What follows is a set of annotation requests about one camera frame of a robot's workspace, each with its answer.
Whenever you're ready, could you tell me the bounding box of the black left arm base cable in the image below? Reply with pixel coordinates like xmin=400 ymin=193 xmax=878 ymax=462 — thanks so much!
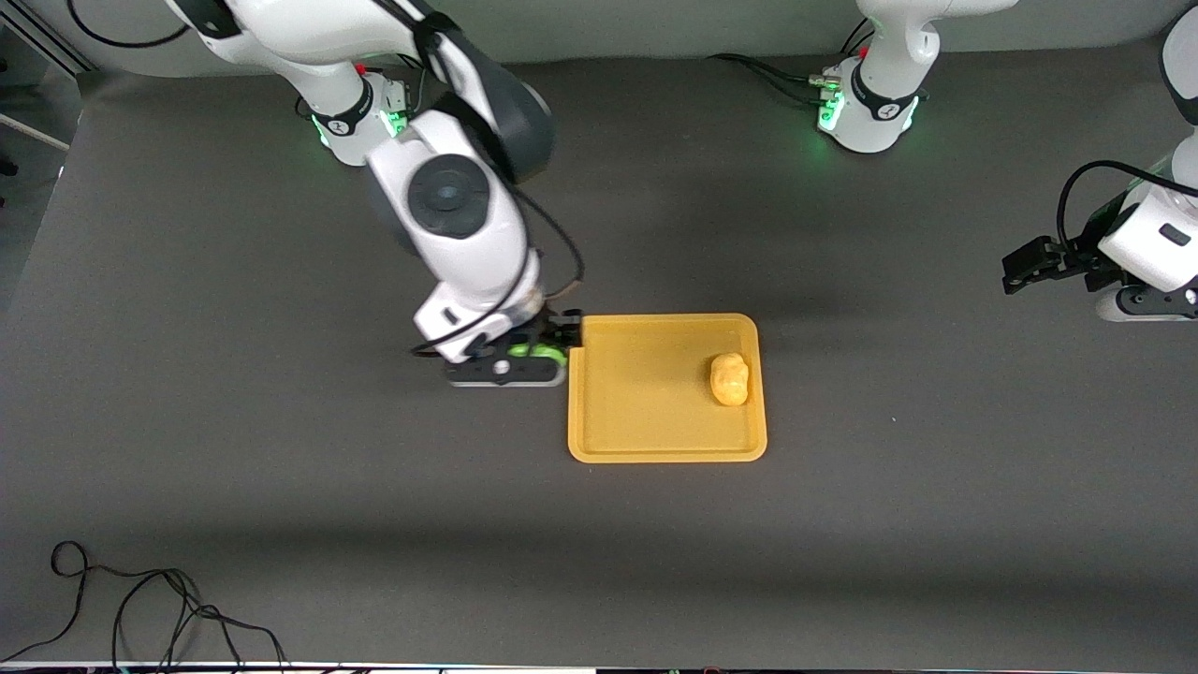
xmin=707 ymin=19 xmax=876 ymax=106

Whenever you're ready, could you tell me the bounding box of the thin black loose cable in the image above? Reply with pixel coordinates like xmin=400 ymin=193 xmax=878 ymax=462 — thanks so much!
xmin=0 ymin=541 xmax=287 ymax=671

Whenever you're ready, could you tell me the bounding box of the yellow plastic tray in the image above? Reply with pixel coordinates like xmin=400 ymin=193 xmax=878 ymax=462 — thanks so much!
xmin=568 ymin=314 xmax=768 ymax=464

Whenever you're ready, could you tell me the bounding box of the dark grey table mat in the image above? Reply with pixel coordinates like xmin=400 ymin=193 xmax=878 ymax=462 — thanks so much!
xmin=0 ymin=37 xmax=1198 ymax=671

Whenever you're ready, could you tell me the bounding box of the black arm base cable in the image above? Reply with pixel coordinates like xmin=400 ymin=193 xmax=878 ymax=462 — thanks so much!
xmin=356 ymin=56 xmax=428 ymax=119
xmin=707 ymin=19 xmax=876 ymax=106

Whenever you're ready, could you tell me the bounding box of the thin white rod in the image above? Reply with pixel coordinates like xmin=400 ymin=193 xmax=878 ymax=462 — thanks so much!
xmin=0 ymin=112 xmax=74 ymax=153

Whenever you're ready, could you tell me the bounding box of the black right arm base cable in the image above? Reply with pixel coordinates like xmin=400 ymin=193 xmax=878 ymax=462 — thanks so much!
xmin=356 ymin=56 xmax=428 ymax=119

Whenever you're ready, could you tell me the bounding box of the yellow potato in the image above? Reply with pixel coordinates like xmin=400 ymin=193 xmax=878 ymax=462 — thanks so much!
xmin=709 ymin=352 xmax=751 ymax=408

